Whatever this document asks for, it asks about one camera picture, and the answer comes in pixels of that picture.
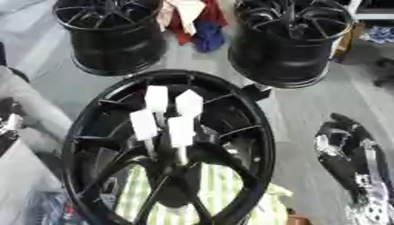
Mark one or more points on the blue white patterned cloth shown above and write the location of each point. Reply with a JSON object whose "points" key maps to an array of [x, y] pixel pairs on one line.
{"points": [[380, 34]]}

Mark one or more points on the red white blue cloth pile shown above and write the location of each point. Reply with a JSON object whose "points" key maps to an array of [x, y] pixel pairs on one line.
{"points": [[208, 35]]}

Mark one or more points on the black bracket block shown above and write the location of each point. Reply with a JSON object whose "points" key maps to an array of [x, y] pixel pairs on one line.
{"points": [[256, 92]]}

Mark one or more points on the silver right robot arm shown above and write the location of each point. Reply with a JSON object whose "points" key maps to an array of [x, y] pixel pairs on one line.
{"points": [[378, 212]]}

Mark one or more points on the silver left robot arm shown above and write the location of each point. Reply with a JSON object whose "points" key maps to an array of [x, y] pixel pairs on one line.
{"points": [[9, 126]]}

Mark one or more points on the white furniture frame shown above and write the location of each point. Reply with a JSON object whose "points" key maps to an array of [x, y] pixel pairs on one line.
{"points": [[370, 14]]}

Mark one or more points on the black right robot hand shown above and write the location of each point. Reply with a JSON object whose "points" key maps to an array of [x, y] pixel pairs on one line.
{"points": [[343, 164]]}

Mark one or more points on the black spoked wheel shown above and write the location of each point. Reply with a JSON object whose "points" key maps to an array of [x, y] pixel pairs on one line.
{"points": [[256, 137]]}

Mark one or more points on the black wheel rim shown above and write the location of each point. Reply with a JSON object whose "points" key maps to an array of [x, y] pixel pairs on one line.
{"points": [[118, 47], [282, 58]]}

